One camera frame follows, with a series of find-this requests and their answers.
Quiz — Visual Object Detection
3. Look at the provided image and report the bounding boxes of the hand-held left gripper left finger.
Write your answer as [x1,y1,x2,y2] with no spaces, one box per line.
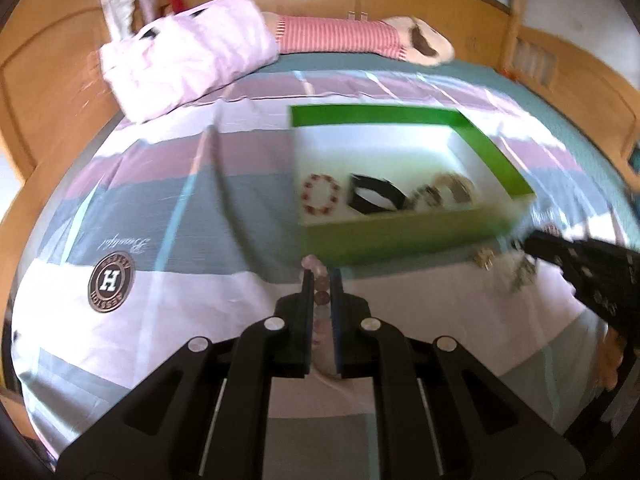
[55,269,316,480]

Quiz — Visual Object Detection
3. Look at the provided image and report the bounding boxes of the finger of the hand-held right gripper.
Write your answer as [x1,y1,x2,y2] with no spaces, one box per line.
[515,230,588,276]

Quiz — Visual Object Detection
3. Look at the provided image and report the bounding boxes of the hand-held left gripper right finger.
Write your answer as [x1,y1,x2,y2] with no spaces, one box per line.
[330,269,586,480]

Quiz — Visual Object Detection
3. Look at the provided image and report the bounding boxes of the pink and brown bead bracelet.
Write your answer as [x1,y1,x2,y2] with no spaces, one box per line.
[300,255,332,346]

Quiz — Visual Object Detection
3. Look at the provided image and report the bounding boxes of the green cardboard box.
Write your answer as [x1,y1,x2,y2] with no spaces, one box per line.
[289,104,537,267]

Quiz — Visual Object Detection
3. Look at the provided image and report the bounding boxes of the cream bangle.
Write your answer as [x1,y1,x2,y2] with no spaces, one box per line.
[434,171,477,205]

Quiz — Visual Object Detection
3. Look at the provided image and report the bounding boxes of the red crystal bead bracelet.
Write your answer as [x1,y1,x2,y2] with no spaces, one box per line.
[301,173,344,217]

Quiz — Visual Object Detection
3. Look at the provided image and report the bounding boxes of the black wrist band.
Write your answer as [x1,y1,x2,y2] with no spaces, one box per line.
[348,173,407,214]

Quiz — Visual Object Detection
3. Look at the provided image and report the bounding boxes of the person's right hand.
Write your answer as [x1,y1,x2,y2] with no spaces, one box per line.
[600,334,628,393]

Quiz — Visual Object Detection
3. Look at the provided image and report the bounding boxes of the plaid printed bedsheet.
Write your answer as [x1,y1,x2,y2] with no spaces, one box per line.
[10,67,626,463]

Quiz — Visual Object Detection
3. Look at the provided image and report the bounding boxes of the striped plush toy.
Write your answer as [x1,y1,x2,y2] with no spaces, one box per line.
[265,14,456,67]

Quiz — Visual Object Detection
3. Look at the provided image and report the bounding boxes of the pink pillow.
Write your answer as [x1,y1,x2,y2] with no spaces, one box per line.
[99,0,280,124]

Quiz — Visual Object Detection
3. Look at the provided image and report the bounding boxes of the hanging clothes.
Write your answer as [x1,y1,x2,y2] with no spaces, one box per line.
[97,0,162,42]

